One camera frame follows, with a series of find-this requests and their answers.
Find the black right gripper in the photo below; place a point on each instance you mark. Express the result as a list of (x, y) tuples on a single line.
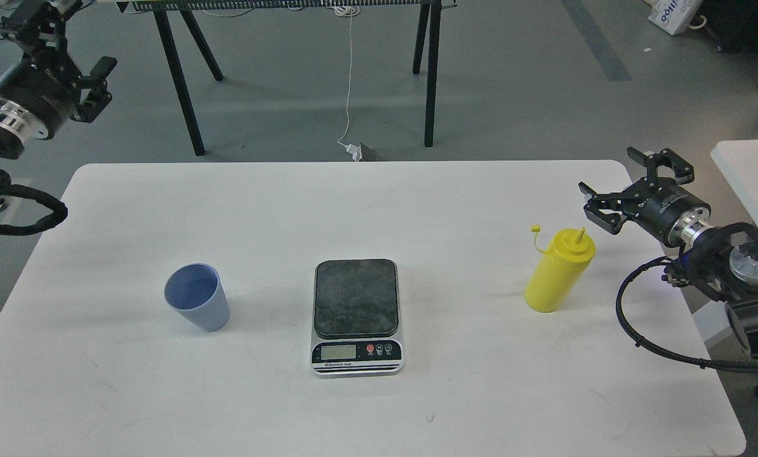
[(661, 207)]

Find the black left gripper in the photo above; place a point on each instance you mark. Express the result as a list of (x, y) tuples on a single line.
[(38, 96)]

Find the yellow squeeze bottle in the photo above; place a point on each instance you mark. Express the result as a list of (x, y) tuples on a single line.
[(568, 255)]

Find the blue ribbed plastic cup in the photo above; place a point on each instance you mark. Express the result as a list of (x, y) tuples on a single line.
[(195, 292)]

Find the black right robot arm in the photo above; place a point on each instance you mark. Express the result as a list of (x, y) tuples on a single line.
[(721, 262)]

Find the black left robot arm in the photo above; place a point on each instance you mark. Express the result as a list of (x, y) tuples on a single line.
[(12, 148)]

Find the black digital kitchen scale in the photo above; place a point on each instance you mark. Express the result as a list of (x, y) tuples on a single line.
[(356, 319)]

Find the white cardboard box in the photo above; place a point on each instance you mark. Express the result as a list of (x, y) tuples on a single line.
[(676, 17)]

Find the white power adapter on floor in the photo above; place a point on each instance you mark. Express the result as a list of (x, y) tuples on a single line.
[(361, 153)]

